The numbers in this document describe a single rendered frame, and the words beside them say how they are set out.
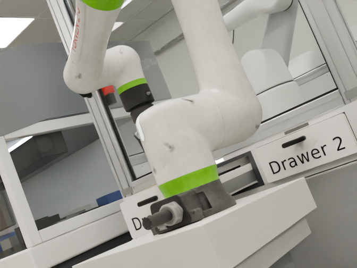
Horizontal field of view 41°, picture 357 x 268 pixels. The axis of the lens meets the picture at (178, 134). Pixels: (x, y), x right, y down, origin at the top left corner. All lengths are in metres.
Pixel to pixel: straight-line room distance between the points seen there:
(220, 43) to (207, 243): 0.48
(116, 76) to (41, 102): 0.89
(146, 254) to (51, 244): 1.22
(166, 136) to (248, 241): 0.26
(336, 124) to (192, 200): 0.56
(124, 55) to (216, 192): 0.61
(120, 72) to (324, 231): 0.74
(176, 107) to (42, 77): 1.42
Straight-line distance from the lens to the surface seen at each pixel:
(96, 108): 1.89
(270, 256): 0.90
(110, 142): 1.87
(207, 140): 0.98
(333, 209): 1.43
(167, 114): 0.95
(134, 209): 1.40
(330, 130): 1.35
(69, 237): 2.11
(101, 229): 2.22
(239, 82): 1.05
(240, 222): 0.84
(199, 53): 1.07
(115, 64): 1.40
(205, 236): 0.77
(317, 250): 1.49
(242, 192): 1.54
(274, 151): 1.43
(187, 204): 0.90
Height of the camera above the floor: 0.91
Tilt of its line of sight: 6 degrees up
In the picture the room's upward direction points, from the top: 22 degrees counter-clockwise
